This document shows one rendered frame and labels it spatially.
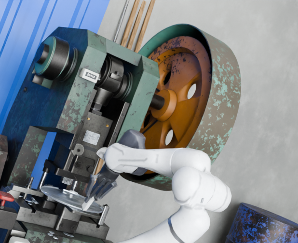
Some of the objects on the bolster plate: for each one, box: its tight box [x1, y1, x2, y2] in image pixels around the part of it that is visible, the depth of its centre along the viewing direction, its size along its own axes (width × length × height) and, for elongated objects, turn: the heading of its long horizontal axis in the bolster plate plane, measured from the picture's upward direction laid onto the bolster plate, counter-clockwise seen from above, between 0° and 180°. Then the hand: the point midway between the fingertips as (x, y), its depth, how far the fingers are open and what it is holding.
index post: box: [96, 204, 110, 225], centre depth 232 cm, size 3×3×10 cm
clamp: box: [3, 176, 44, 199], centre depth 224 cm, size 6×17×10 cm, turn 32°
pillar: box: [37, 172, 48, 190], centre depth 234 cm, size 2×2×14 cm
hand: (88, 202), depth 210 cm, fingers closed
